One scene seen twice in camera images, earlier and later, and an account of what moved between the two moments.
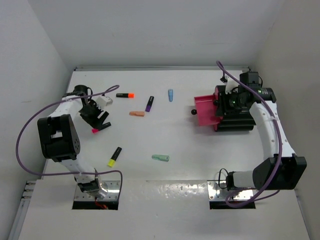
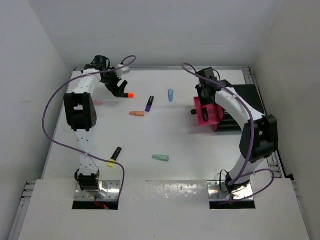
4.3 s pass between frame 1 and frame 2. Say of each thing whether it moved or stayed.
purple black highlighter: stayed
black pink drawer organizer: stayed
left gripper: moved
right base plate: stayed
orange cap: stayed
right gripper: moved
